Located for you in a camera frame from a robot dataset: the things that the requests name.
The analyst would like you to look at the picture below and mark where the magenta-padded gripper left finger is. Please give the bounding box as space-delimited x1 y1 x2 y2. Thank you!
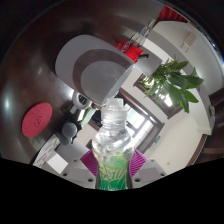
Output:
61 149 100 189

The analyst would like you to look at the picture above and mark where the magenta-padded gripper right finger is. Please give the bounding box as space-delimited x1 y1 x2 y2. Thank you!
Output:
128 148 168 189

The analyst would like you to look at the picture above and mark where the clear green-labelled drink bottle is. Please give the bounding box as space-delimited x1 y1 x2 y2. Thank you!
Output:
92 98 135 191

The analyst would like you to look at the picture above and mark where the dark wooden double door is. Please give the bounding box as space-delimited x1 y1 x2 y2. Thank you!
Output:
118 88 165 154

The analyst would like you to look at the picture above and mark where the green book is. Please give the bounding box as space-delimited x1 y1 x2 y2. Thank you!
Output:
79 106 98 126

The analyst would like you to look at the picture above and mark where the flat round red coaster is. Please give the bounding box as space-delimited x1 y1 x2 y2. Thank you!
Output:
21 102 54 139

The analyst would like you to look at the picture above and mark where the dark-framed window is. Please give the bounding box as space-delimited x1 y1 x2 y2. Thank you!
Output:
133 73 184 119

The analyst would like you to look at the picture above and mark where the small potted leafy plant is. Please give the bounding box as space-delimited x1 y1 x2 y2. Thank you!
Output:
141 56 205 114

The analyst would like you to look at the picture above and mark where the red box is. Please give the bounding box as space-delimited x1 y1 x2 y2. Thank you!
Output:
113 39 144 63

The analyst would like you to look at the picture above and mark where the red carpeted staircase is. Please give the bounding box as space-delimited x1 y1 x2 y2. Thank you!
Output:
159 4 188 23

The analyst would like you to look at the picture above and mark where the white wall radiator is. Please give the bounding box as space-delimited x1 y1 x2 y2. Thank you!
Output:
181 31 198 51

